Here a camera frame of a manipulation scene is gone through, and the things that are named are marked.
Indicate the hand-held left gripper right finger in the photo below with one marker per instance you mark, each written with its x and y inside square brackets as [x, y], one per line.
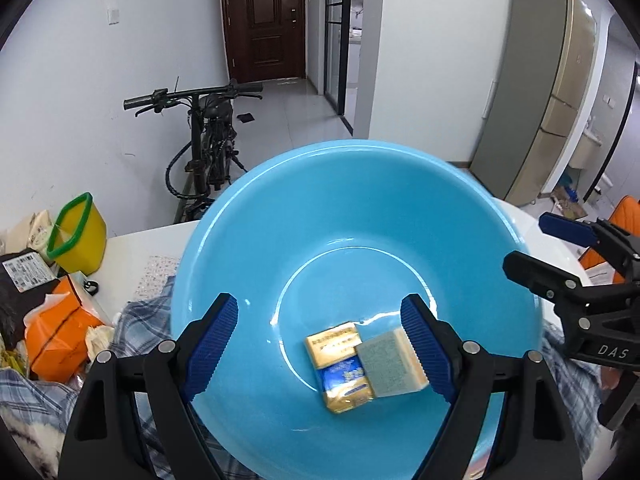
[425, 350]

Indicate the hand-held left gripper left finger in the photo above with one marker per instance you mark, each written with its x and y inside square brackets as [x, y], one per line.
[215, 345]

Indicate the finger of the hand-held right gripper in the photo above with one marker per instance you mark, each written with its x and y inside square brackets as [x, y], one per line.
[565, 227]
[530, 270]

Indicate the grey and yellow scouring sponge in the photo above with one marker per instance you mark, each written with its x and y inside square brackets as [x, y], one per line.
[387, 362]

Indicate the gold and blue cigarette pack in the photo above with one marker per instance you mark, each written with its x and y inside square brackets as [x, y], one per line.
[334, 347]

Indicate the light blue plastic basin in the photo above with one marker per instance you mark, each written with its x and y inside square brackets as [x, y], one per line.
[350, 210]

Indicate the cardboard box with blue items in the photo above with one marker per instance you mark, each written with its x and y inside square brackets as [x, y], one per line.
[567, 202]

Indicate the yellow container with green rim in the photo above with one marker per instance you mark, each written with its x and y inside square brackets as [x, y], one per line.
[80, 245]

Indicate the white printed paper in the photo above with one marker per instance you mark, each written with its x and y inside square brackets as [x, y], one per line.
[602, 275]

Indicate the orange chair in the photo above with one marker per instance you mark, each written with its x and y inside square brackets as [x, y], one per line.
[627, 215]

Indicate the blue plaid cloth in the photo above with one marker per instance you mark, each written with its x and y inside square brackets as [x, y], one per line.
[145, 315]

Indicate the white cabinet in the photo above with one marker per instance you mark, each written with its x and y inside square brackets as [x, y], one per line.
[587, 150]

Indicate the patterned white sheet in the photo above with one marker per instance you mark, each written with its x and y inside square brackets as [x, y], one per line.
[157, 275]

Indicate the gold and grey refrigerator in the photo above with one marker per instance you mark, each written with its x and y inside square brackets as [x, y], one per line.
[535, 85]

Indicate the orange plastic bag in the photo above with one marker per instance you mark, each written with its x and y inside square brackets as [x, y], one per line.
[50, 345]

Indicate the dark package with white label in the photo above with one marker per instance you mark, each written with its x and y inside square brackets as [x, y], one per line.
[10, 310]

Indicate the black and white furry knit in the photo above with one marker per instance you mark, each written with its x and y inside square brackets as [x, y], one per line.
[25, 440]

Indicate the beige plastic packet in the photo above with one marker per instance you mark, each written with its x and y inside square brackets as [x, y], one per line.
[35, 230]

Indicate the black bicycle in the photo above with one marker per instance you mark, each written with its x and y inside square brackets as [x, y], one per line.
[207, 130]

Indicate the black floor mat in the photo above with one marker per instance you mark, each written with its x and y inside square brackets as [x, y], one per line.
[245, 117]

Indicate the black framed glass partition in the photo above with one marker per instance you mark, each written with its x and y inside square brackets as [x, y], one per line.
[345, 60]

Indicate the dark brown entrance door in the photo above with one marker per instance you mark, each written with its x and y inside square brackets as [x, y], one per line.
[270, 20]

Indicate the white wall light switch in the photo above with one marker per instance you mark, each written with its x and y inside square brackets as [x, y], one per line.
[113, 15]

